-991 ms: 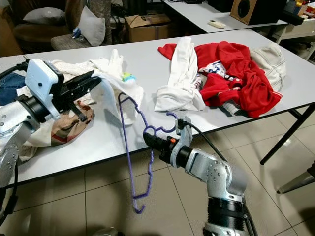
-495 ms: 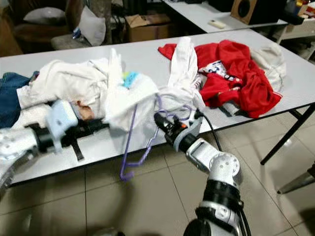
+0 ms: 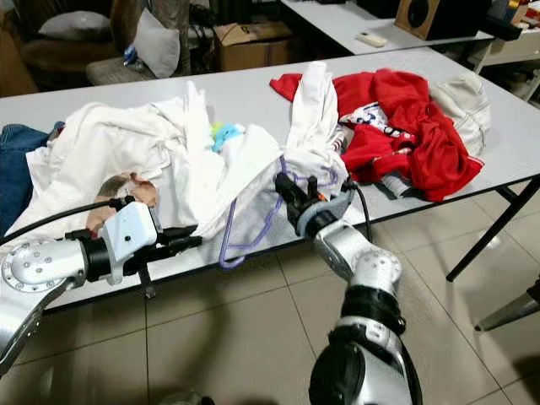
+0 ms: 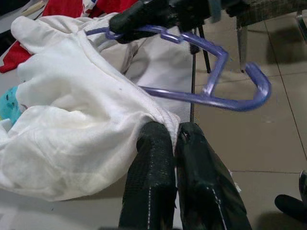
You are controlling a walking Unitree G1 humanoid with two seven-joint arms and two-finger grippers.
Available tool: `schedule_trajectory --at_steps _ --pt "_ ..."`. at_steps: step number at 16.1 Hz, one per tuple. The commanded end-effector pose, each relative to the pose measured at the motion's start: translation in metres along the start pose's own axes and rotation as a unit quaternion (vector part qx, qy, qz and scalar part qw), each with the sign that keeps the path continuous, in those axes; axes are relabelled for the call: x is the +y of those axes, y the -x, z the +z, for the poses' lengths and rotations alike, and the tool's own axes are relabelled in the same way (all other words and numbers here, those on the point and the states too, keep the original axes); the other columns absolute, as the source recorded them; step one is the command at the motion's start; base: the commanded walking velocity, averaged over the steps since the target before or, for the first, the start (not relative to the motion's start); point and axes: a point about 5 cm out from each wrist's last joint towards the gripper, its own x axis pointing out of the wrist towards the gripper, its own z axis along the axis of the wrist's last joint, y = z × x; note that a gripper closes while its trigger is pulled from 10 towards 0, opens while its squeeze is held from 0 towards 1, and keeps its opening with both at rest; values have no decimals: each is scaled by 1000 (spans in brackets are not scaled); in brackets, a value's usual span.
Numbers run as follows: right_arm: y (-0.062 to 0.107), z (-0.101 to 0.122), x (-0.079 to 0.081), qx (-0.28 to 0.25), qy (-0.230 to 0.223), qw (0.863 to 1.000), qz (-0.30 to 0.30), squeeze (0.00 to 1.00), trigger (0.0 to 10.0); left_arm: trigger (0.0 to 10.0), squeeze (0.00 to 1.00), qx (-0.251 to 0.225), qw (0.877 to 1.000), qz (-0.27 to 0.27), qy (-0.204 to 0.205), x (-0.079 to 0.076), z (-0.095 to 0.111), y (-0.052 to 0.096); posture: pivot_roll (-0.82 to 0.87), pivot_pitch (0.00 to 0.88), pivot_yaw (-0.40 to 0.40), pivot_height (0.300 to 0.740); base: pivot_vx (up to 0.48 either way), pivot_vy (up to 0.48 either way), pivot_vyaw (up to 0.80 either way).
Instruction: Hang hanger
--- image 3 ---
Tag grey pillow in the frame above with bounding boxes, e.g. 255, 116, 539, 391
38, 10, 112, 43
135, 8, 182, 79

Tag small beige desk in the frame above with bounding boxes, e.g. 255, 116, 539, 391
468, 32, 540, 73

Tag brown armchair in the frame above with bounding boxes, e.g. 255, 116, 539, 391
13, 0, 136, 85

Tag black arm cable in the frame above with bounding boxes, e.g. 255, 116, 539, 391
342, 179, 372, 230
0, 198, 136, 246

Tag long white table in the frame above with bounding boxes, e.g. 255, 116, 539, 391
278, 0, 540, 68

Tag white remote control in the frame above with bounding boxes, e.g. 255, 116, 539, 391
356, 31, 389, 48

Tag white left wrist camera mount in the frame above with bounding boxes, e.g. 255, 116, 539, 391
105, 201, 159, 284

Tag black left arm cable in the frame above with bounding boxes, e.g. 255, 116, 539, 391
0, 198, 136, 246

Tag blue jeans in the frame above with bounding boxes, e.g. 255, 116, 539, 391
0, 122, 64, 237

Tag white jacket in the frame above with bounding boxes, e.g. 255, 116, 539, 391
24, 80, 220, 254

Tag purple plastic hanger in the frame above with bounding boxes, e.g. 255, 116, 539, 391
218, 154, 343, 271

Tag beige garment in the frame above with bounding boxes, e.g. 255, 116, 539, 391
429, 72, 492, 157

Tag brown cardboard box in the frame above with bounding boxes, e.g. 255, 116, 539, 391
213, 21, 292, 73

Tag tan patterned cloth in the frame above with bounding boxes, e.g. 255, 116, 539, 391
86, 171, 161, 230

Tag red jersey with white print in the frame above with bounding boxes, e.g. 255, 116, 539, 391
270, 67, 483, 203

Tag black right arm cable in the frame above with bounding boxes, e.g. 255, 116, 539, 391
342, 179, 372, 230

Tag brown and black speaker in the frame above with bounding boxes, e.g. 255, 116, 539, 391
394, 0, 492, 41

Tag black soundbar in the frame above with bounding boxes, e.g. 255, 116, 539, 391
483, 13, 522, 41

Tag white table black frame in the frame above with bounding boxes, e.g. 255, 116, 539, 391
0, 46, 540, 317

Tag pale right wrist camera mount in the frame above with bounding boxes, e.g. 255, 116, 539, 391
319, 190, 355, 220

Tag grey metal leg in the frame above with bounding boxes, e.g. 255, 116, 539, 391
475, 283, 540, 332

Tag thin white garment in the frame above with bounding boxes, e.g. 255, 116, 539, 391
202, 61, 347, 254

